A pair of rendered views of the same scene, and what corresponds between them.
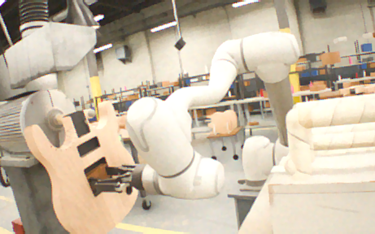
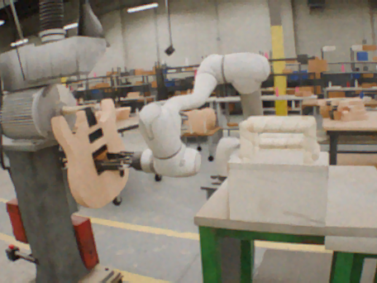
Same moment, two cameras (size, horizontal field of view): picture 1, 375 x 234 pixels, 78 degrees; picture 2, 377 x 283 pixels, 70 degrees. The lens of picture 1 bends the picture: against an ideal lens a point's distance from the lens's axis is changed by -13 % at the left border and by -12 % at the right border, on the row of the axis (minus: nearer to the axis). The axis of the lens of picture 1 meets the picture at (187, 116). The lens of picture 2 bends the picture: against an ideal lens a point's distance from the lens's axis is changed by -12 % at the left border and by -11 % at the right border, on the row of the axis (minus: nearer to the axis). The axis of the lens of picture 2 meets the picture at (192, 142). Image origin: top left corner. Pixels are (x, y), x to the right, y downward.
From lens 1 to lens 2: 41 cm
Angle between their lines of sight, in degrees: 9
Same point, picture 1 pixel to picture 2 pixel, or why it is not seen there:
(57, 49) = (79, 58)
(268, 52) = (243, 70)
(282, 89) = (253, 100)
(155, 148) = (158, 137)
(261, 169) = not seen: hidden behind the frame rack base
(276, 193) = (231, 168)
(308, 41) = (302, 40)
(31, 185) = (33, 167)
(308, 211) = (249, 179)
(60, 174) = (76, 155)
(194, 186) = (179, 166)
